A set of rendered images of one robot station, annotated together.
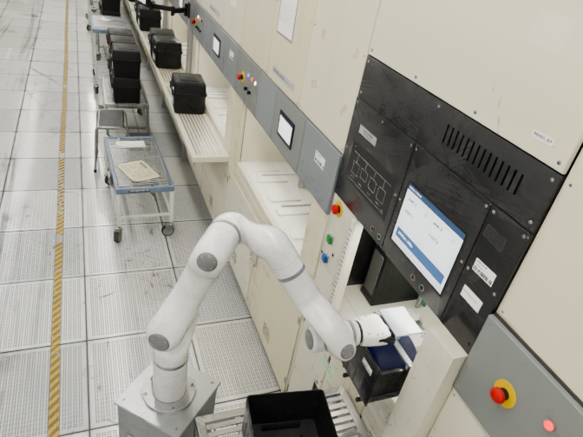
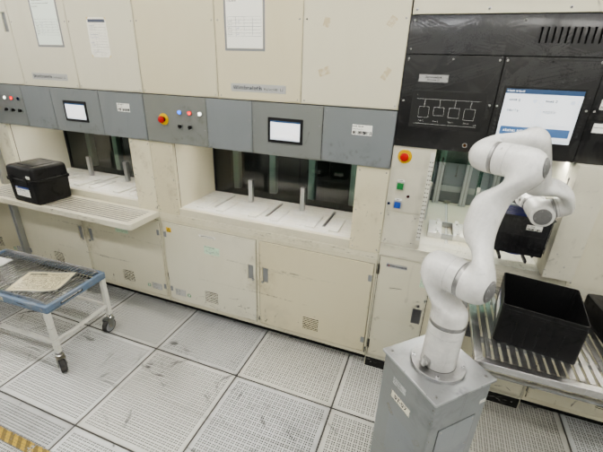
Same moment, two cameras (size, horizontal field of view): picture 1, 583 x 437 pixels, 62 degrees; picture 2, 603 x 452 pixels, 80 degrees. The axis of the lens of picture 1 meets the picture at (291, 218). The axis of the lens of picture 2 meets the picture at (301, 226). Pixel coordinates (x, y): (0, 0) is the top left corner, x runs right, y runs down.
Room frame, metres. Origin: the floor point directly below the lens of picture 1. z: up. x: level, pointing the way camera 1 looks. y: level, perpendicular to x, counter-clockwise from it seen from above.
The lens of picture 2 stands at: (0.79, 1.39, 1.72)
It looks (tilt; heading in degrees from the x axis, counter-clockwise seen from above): 24 degrees down; 316
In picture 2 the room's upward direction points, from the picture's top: 2 degrees clockwise
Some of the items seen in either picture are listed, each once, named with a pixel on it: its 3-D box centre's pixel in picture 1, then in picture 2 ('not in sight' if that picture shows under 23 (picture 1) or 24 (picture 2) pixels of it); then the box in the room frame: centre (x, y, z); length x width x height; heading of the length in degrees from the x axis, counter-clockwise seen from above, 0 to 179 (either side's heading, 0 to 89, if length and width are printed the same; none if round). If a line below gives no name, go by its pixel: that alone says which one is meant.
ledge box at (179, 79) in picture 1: (187, 93); (39, 180); (3.86, 1.04, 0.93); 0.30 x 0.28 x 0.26; 23
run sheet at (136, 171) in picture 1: (138, 170); (41, 280); (3.25, 1.23, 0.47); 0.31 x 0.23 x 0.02; 48
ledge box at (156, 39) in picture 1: (166, 51); not in sight; (4.93, 1.57, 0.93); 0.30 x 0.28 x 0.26; 29
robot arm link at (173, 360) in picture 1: (175, 326); (445, 288); (1.18, 0.32, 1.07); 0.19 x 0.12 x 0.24; 173
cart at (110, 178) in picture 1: (139, 184); (35, 301); (3.42, 1.29, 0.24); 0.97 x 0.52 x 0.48; 29
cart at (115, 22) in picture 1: (110, 53); not in sight; (6.20, 2.71, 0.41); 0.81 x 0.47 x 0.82; 27
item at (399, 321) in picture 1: (385, 353); (518, 221); (1.20, -0.41, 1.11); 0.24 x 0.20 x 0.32; 26
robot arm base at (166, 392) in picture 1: (170, 375); (441, 343); (1.15, 0.32, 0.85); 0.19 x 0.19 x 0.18
